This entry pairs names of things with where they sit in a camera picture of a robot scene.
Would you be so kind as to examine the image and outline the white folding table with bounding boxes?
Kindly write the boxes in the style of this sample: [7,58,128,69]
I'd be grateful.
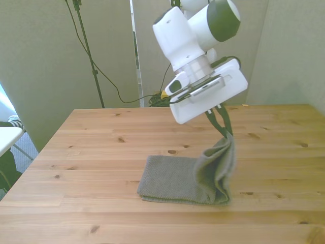
[0,126,34,161]

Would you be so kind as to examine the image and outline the striped cloth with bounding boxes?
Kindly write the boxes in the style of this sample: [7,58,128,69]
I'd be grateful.
[0,115,27,133]

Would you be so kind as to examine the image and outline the green coiled cable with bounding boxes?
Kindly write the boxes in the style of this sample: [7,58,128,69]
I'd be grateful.
[148,94,174,108]

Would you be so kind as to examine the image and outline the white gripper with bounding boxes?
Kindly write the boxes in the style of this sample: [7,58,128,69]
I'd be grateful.
[169,57,249,138]

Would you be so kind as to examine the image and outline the black tripod stand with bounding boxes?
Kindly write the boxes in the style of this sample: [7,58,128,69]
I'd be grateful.
[72,0,106,109]

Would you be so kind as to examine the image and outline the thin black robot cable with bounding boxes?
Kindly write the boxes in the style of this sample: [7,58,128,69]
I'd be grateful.
[159,63,172,95]

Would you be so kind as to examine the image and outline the white vertical panel edge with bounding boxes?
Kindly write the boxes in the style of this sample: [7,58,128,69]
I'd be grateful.
[129,0,146,108]

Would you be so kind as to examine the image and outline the dark green object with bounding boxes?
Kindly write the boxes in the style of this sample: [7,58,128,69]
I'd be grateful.
[0,149,23,194]

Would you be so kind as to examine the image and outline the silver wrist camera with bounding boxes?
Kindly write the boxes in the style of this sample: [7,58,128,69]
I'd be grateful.
[177,75,227,104]

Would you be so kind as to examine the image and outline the grey terry towel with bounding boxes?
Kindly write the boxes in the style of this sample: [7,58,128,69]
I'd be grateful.
[137,132,237,206]

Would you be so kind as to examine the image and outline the long black cable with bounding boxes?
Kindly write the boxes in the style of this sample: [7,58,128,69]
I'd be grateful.
[64,0,163,104]

